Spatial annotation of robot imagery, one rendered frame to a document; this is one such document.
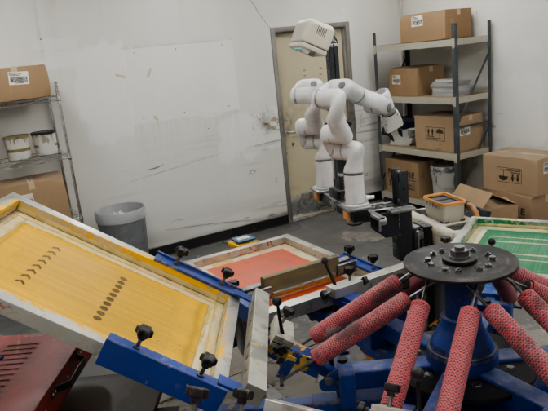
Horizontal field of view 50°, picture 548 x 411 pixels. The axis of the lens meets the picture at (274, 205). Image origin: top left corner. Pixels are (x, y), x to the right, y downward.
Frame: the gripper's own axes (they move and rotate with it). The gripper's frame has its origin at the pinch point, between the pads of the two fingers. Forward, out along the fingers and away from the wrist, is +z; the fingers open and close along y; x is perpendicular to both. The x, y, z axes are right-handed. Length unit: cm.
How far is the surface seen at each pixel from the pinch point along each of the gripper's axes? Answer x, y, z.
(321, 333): -134, -86, -55
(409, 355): -163, -71, -67
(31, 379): -119, -161, -82
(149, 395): -122, -140, -56
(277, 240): -19, -82, 6
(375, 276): -94, -58, -19
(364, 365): -144, -80, -46
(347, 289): -103, -70, -31
